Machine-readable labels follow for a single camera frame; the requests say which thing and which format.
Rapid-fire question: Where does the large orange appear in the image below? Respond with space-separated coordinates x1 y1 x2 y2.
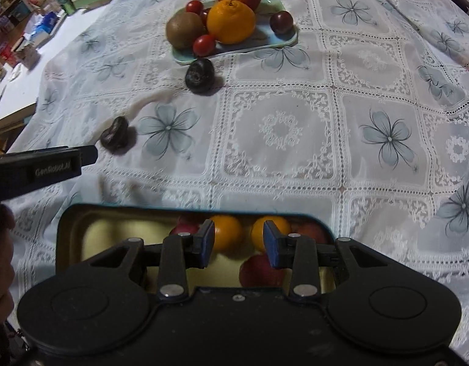
206 0 256 44

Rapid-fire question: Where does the dark red tomato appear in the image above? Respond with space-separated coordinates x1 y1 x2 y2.
291 221 328 246

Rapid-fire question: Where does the white lace floral tablecloth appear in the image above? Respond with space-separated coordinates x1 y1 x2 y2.
5 0 469 366

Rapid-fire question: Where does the dark wrinkled water chestnut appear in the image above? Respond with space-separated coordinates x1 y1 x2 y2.
100 116 130 149

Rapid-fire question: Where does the person's left hand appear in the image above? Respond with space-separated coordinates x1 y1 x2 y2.
0 203 16 327

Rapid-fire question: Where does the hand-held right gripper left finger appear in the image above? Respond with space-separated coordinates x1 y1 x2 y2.
89 219 215 299

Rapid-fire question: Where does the light blue plate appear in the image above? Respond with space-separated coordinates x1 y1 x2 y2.
171 0 299 65

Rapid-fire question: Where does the small orange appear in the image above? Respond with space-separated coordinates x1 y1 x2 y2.
251 216 292 253
208 215 244 252

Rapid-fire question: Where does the gold metal tray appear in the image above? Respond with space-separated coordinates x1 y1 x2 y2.
56 203 334 295

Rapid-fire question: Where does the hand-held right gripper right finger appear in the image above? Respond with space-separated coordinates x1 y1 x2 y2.
263 221 382 299

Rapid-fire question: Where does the brown kiwi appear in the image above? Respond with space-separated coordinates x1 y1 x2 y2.
166 11 205 49

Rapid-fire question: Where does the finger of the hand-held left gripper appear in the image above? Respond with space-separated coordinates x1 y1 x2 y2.
79 144 99 167

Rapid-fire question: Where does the pink red radish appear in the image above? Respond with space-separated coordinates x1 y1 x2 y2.
239 253 296 288
169 221 201 237

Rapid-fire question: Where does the blue tissue pack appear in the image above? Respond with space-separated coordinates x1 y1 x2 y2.
26 11 61 42

